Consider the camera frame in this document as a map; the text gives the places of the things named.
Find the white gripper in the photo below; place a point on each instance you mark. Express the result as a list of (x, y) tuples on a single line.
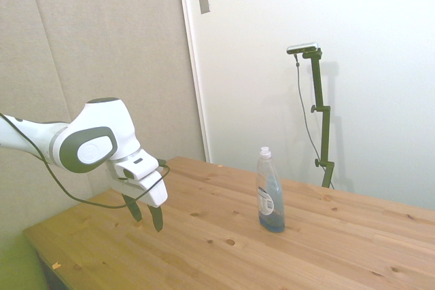
[(151, 191)]

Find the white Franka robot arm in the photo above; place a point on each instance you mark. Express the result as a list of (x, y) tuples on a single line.
[(95, 127)]

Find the clear dish soap bottle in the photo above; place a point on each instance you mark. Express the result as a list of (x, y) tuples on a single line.
[(270, 198)]

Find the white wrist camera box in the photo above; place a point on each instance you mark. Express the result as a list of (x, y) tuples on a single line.
[(136, 165)]

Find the white door frame strip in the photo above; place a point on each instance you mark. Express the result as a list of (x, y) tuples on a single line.
[(194, 62)]

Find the dark green camera stand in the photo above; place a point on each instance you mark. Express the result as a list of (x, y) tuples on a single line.
[(322, 117)]

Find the grey wall switch plate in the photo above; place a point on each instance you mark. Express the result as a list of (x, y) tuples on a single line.
[(204, 1)]

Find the silver exterior camera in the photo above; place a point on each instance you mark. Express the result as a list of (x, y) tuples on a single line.
[(302, 47)]

